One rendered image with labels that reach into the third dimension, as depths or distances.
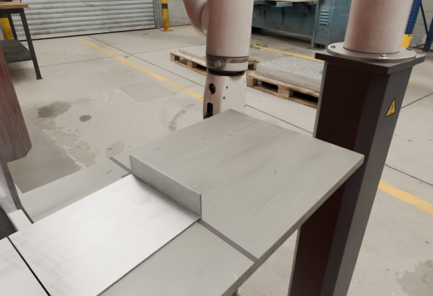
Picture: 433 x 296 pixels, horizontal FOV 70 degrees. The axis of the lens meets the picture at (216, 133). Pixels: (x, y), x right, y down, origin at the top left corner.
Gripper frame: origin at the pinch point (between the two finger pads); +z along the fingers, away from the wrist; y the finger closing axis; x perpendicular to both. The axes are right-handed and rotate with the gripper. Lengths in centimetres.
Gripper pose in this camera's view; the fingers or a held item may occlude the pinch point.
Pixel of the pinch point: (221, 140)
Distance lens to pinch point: 66.8
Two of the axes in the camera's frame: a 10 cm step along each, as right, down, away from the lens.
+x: -8.2, -2.6, 5.1
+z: -0.5, 9.2, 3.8
